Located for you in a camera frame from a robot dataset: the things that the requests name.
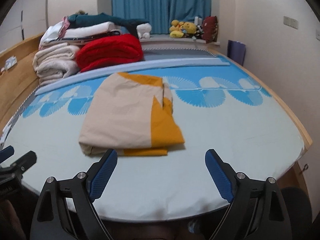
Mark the white and pink cloth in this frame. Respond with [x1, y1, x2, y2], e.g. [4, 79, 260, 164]
[39, 16, 70, 50]

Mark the dark patterned folded blanket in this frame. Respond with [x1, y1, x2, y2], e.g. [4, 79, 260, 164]
[44, 29, 130, 46]

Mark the white folded quilt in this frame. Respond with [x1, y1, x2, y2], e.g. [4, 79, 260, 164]
[65, 21, 115, 38]

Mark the blue curtain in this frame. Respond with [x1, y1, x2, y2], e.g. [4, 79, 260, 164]
[111, 0, 212, 35]

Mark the dark teal plush shark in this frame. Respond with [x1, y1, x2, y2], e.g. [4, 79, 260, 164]
[67, 12, 150, 39]

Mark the bed with blue patterned sheet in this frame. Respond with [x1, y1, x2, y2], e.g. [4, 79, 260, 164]
[0, 47, 314, 222]

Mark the purple bag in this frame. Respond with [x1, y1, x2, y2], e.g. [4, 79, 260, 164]
[227, 40, 247, 67]

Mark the wooden headboard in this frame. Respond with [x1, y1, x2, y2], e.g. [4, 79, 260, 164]
[0, 33, 47, 130]

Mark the white wardrobe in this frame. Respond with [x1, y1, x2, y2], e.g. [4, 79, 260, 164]
[0, 0, 50, 54]

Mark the white plush toy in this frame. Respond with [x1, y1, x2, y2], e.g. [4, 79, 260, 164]
[136, 23, 152, 39]

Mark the beige and mustard jacket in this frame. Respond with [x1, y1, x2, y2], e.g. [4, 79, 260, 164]
[79, 72, 185, 157]

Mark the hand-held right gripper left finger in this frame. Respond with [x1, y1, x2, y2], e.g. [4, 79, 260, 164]
[30, 149, 118, 240]

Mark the red folded blanket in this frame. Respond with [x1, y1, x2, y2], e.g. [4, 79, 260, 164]
[76, 34, 144, 73]

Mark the cream folded blanket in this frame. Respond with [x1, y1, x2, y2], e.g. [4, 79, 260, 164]
[33, 42, 80, 87]

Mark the window ledge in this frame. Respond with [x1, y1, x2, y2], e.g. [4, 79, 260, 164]
[139, 34, 220, 52]

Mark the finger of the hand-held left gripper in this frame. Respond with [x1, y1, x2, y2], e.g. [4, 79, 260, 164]
[1, 151, 38, 174]
[0, 145, 15, 164]

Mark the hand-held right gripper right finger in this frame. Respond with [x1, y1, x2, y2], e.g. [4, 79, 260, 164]
[205, 149, 293, 240]

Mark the yellow plush toy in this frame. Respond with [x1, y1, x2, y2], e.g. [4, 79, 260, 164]
[169, 19, 186, 38]
[184, 22, 197, 35]

